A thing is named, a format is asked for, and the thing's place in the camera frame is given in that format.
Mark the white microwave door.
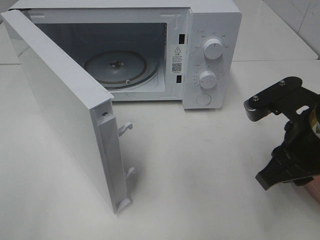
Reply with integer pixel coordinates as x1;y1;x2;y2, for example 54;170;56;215
1;10;135;213

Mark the white timer knob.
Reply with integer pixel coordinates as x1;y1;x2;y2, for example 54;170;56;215
198;70;217;89

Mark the pink round plate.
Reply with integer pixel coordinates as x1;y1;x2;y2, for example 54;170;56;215
304;175;320;203

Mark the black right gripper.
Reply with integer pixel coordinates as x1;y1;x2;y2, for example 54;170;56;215
243;76;320;190

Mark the round white door-release button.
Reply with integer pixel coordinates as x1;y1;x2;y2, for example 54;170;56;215
196;93;212;106

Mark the white microwave oven body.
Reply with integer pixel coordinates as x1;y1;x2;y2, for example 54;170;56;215
4;0;242;109

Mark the upper white control knob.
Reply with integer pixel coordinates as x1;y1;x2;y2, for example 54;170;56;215
203;37;224;60

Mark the white warning label sticker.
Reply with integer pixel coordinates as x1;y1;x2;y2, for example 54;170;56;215
169;44;186;75

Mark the glass microwave turntable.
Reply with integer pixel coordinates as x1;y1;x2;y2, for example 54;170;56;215
83;50;160;90

